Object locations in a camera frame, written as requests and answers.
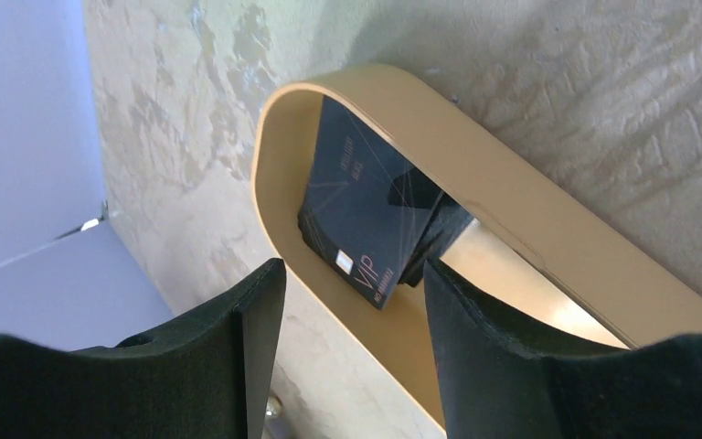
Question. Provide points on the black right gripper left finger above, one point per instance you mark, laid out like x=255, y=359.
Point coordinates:
x=203, y=374

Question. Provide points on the black VIP credit cards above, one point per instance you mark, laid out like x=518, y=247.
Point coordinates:
x=368, y=212

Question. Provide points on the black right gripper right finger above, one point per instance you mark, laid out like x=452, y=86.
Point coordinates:
x=505, y=374

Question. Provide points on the tan oval plastic tray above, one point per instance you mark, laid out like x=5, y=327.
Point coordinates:
x=530, y=244

